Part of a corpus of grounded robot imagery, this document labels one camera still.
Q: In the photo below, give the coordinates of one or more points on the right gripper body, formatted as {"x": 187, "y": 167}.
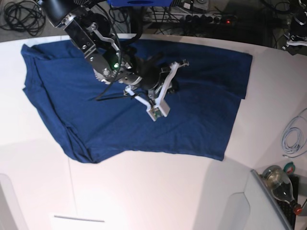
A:
{"x": 146, "y": 77}

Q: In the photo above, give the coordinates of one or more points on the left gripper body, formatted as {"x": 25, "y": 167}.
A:
{"x": 298, "y": 40}

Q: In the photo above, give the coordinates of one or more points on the dark blue t-shirt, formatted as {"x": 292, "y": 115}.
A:
{"x": 61, "y": 85}

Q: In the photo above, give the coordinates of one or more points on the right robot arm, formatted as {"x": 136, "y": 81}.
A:
{"x": 90, "y": 29}

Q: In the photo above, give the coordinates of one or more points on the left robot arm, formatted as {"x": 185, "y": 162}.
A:
{"x": 297, "y": 32}

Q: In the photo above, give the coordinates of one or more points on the black power strip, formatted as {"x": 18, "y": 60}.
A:
{"x": 204, "y": 19}

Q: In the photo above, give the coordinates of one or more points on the blue plastic bin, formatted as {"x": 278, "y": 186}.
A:
{"x": 139, "y": 3}

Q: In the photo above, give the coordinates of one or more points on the green tape roll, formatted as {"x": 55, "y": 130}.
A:
{"x": 289, "y": 168}

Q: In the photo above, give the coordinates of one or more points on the clear plastic bottle red cap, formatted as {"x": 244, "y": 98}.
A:
{"x": 280, "y": 186}

